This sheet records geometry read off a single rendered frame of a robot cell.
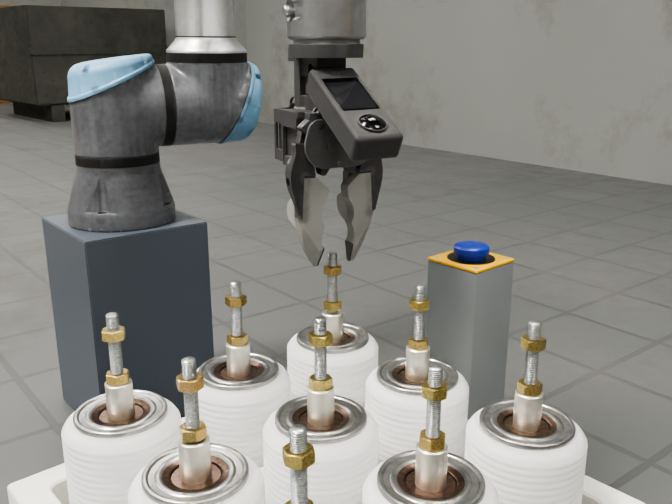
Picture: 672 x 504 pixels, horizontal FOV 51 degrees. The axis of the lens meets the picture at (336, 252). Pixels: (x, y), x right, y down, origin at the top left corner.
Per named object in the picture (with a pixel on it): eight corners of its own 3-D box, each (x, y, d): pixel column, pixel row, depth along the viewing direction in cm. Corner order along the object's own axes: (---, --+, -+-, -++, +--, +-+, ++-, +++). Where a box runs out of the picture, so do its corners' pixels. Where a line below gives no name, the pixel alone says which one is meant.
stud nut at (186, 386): (207, 382, 50) (207, 371, 49) (200, 393, 48) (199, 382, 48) (180, 381, 50) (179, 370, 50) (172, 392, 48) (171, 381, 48)
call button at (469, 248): (445, 261, 81) (446, 244, 80) (467, 254, 83) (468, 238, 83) (474, 269, 78) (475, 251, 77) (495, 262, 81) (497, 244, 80)
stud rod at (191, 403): (203, 452, 51) (197, 356, 49) (199, 460, 50) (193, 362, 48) (190, 452, 51) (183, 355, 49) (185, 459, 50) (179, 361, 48)
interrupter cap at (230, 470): (267, 462, 53) (267, 454, 53) (213, 523, 46) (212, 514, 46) (181, 442, 56) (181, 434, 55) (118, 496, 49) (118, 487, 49)
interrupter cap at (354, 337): (377, 352, 72) (378, 345, 72) (304, 360, 70) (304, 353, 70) (357, 324, 79) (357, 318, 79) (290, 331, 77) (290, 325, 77)
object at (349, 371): (387, 508, 76) (390, 352, 71) (299, 522, 74) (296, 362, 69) (362, 459, 85) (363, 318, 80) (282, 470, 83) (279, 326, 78)
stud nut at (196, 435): (210, 430, 51) (209, 420, 50) (203, 443, 49) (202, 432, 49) (183, 429, 51) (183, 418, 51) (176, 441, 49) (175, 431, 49)
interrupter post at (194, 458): (219, 473, 52) (217, 433, 51) (201, 492, 49) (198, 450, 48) (191, 466, 52) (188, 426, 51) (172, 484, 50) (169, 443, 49)
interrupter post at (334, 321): (346, 344, 74) (346, 315, 73) (324, 347, 73) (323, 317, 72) (340, 335, 76) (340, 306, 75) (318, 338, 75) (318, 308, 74)
